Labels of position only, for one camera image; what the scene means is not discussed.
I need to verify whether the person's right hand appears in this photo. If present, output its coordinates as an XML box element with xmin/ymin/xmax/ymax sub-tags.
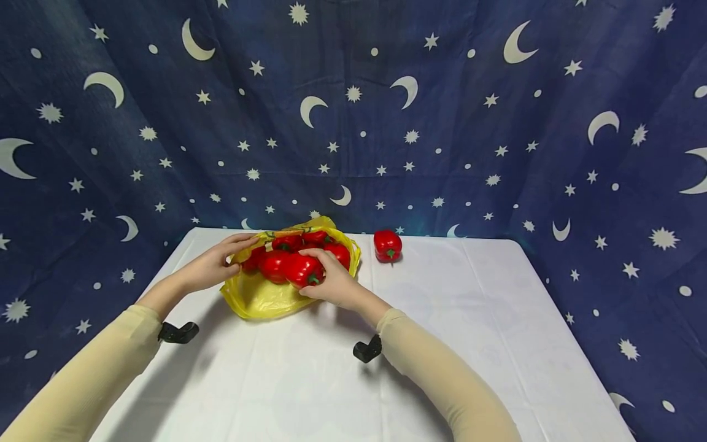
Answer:
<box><xmin>298</xmin><ymin>247</ymin><xmax>366</xmax><ymax>311</ymax></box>

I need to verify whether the person's left hand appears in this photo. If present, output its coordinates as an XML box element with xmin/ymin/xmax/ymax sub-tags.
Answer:
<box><xmin>181</xmin><ymin>233</ymin><xmax>260</xmax><ymax>293</ymax></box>

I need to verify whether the red bell pepper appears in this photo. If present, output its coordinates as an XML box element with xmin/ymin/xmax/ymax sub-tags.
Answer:
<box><xmin>284</xmin><ymin>252</ymin><xmax>326</xmax><ymax>290</ymax></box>
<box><xmin>373</xmin><ymin>229</ymin><xmax>404</xmax><ymax>265</ymax></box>

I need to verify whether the yellow plastic bag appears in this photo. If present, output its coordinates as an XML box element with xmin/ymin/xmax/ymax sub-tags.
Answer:
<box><xmin>219</xmin><ymin>215</ymin><xmax>363</xmax><ymax>321</ymax></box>

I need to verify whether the person's right forearm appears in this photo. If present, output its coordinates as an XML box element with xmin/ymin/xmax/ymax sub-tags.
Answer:
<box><xmin>353</xmin><ymin>290</ymin><xmax>523</xmax><ymax>442</ymax></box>

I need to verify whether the person's left forearm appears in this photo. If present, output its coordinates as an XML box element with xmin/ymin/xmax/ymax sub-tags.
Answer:
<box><xmin>0</xmin><ymin>273</ymin><xmax>190</xmax><ymax>442</ymax></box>

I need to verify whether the pile of red peppers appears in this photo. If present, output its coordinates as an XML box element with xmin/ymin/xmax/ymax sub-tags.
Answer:
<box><xmin>239</xmin><ymin>229</ymin><xmax>353</xmax><ymax>285</ymax></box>

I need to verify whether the black wrist band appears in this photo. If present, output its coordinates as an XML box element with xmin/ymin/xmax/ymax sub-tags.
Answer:
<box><xmin>157</xmin><ymin>320</ymin><xmax>200</xmax><ymax>345</ymax></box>
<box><xmin>352</xmin><ymin>333</ymin><xmax>384</xmax><ymax>364</ymax></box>

